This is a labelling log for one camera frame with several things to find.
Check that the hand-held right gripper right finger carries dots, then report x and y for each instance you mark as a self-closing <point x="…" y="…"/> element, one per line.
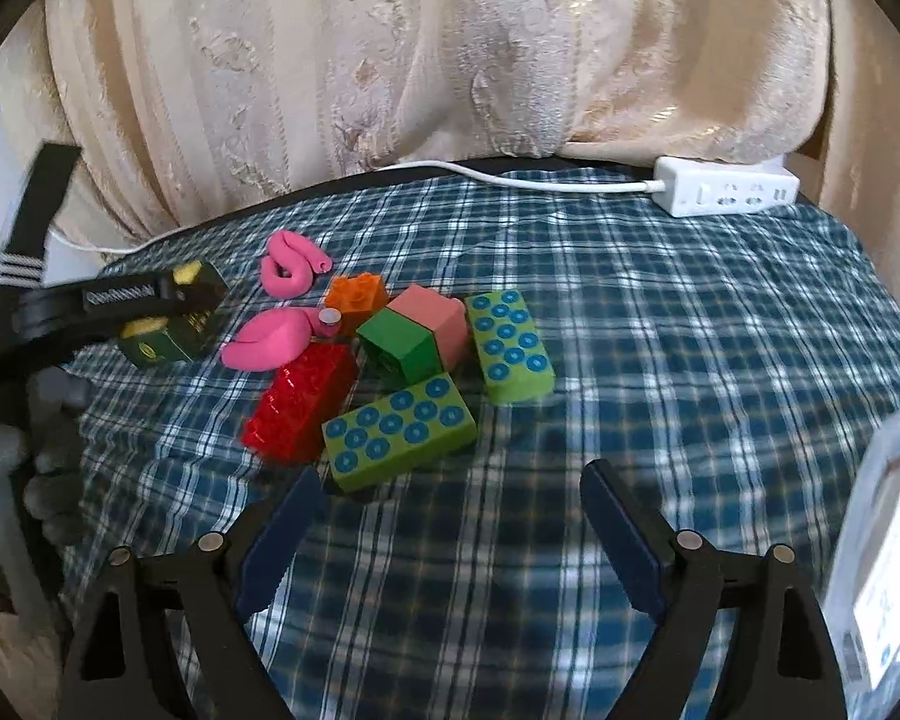
<point x="622" y="532"/>

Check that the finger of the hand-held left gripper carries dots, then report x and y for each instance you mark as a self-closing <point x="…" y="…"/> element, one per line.
<point x="120" y="298"/>

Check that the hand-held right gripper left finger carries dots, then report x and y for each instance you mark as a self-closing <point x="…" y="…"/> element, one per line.
<point x="281" y="532"/>

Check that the dark green yellow box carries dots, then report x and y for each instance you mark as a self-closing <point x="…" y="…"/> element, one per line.
<point x="187" y="330"/>

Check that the clear plastic container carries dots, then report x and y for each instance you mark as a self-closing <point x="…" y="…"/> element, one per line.
<point x="870" y="480"/>

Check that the person's left hand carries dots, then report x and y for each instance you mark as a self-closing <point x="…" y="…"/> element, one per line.
<point x="52" y="457"/>

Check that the red toy brick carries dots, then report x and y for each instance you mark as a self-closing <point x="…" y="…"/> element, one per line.
<point x="300" y="405"/>

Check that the light green dotted block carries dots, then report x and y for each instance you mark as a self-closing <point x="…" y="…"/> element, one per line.
<point x="510" y="345"/>
<point x="397" y="427"/>

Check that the curled pink clay piece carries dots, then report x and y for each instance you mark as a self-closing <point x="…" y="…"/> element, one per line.
<point x="281" y="281"/>

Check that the blue plaid cloth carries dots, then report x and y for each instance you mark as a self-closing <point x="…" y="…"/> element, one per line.
<point x="645" y="352"/>

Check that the small grey cylinder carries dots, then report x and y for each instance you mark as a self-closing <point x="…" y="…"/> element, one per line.
<point x="330" y="321"/>

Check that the green toy brick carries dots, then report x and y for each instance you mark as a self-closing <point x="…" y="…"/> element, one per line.
<point x="397" y="341"/>

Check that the orange toy brick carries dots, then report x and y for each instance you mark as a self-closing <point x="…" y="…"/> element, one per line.
<point x="356" y="300"/>

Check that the pink toy brick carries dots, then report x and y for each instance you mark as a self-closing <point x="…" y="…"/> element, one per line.
<point x="435" y="315"/>

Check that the grey metal bar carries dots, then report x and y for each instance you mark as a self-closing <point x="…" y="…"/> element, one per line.
<point x="15" y="562"/>

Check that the white power strip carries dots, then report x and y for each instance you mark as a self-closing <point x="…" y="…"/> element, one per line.
<point x="720" y="187"/>

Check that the cream patterned curtain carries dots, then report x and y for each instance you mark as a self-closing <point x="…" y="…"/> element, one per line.
<point x="420" y="52"/>

